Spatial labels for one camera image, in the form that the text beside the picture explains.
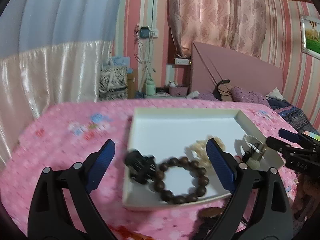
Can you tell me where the wall socket with chargers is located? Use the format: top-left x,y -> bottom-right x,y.
135,24 -> 159,39

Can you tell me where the green bottle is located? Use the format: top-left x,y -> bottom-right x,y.
145,78 -> 156,96

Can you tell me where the framed wall picture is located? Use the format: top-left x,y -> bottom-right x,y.
300,15 -> 320,60

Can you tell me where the white strap wrist watch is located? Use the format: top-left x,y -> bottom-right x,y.
234,134 -> 267,163

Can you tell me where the dark wooden bead bracelet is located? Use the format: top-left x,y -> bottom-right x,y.
149,155 -> 210,205

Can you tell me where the pink headboard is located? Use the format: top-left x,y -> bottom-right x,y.
190,42 -> 283,95

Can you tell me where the pink floral bed sheet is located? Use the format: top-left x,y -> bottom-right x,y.
1,99 -> 292,239

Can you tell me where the jade pendant black cord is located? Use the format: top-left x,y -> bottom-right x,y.
243,152 -> 262,172

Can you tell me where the blue sheer curtain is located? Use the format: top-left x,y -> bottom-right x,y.
1,0 -> 120,58

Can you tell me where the cream satin curtain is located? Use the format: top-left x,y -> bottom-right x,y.
1,41 -> 112,169

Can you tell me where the black scrunchie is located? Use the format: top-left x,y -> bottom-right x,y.
195,207 -> 223,239

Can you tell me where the pink patterned curtain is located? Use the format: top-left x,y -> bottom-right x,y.
168,0 -> 266,58

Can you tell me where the purple dotted pillow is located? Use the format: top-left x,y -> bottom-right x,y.
198,85 -> 271,108

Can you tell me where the person's right hand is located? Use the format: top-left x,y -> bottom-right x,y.
292,173 -> 319,213

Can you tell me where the brown cardboard box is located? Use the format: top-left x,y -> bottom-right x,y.
127,68 -> 136,99

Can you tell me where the patterned tote bag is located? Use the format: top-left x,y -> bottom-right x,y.
99,57 -> 128,101

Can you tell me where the cream bead bracelet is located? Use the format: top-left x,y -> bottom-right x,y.
186,134 -> 227,168

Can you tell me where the dark crumpled blanket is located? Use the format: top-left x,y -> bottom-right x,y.
266,88 -> 319,135

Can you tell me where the white shallow cardboard tray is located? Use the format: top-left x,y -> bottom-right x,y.
122,108 -> 284,211

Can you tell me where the black hair claw clip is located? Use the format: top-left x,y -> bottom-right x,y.
124,150 -> 156,185

